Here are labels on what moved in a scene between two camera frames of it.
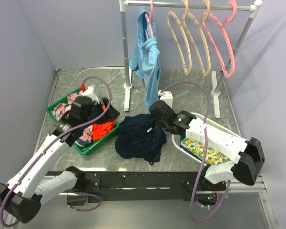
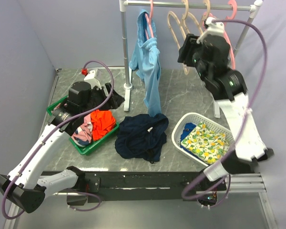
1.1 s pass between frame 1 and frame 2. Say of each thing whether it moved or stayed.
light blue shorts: stayed
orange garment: stayed
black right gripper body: moved
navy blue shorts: stayed
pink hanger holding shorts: stayed
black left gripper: moved
